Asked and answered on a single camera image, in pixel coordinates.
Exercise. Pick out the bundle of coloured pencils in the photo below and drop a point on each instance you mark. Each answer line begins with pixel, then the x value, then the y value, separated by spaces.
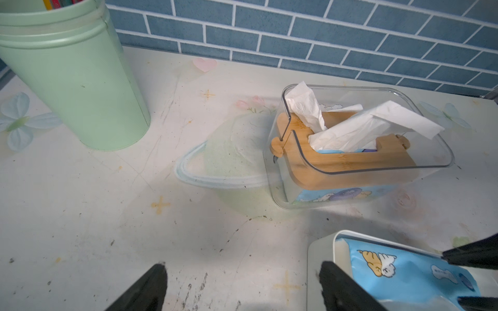
pixel 59 4

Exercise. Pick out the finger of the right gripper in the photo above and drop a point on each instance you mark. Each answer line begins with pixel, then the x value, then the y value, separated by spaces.
pixel 481 254
pixel 478 303

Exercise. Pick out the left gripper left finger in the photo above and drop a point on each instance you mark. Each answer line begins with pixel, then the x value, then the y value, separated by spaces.
pixel 147 293

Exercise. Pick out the bamboo lid with slot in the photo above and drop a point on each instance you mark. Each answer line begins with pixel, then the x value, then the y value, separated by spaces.
pixel 311 170

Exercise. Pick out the blue tissue pack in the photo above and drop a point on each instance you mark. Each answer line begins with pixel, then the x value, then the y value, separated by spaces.
pixel 405 280
pixel 350 128

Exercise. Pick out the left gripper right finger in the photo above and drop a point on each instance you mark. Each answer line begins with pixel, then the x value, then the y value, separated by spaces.
pixel 340 292

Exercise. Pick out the green pencil cup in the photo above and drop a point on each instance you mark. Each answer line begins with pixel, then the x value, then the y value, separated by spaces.
pixel 72 59

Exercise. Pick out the clear plastic tissue box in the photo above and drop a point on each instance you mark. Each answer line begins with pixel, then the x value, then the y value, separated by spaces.
pixel 358 155

